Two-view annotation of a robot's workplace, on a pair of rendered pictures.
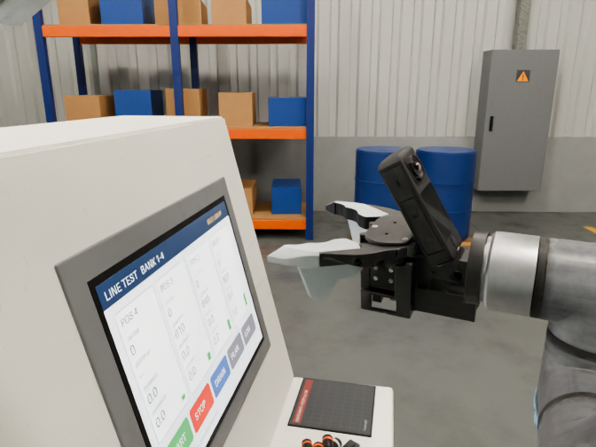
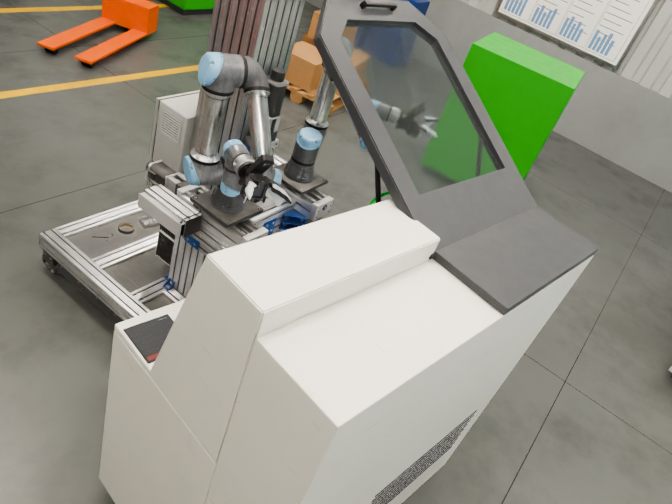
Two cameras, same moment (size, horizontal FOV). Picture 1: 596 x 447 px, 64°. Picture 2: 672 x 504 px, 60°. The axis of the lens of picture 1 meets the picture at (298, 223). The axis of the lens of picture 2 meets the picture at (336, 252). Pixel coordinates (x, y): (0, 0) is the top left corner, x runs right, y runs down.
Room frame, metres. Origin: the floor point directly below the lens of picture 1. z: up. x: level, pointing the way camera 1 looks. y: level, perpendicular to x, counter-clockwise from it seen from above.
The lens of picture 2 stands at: (1.84, 0.82, 2.42)
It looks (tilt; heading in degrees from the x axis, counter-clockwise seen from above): 35 degrees down; 203
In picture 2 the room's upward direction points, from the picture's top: 21 degrees clockwise
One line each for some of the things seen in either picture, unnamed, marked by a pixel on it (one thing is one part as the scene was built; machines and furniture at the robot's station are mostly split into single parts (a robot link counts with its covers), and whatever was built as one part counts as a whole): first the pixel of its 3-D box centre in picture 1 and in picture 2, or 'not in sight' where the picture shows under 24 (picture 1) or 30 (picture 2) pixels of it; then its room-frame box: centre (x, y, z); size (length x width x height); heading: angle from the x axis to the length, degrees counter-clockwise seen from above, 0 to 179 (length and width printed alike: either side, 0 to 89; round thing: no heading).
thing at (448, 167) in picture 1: (411, 199); not in sight; (4.81, -1.17, 0.51); 1.20 x 0.85 x 1.02; 87
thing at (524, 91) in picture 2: not in sight; (499, 122); (-3.73, -0.40, 0.65); 0.95 x 0.86 x 1.30; 97
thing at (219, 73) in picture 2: not in sight; (212, 123); (0.27, -0.50, 1.41); 0.15 x 0.12 x 0.55; 153
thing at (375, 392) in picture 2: not in sight; (384, 429); (0.35, 0.63, 0.75); 1.40 x 0.28 x 1.50; 169
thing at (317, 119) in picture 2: not in sight; (324, 95); (-0.47, -0.49, 1.41); 0.15 x 0.12 x 0.55; 25
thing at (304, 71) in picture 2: not in sight; (325, 56); (-3.73, -2.48, 0.39); 1.20 x 0.85 x 0.79; 11
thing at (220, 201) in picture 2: not in sight; (229, 193); (0.15, -0.44, 1.09); 0.15 x 0.15 x 0.10
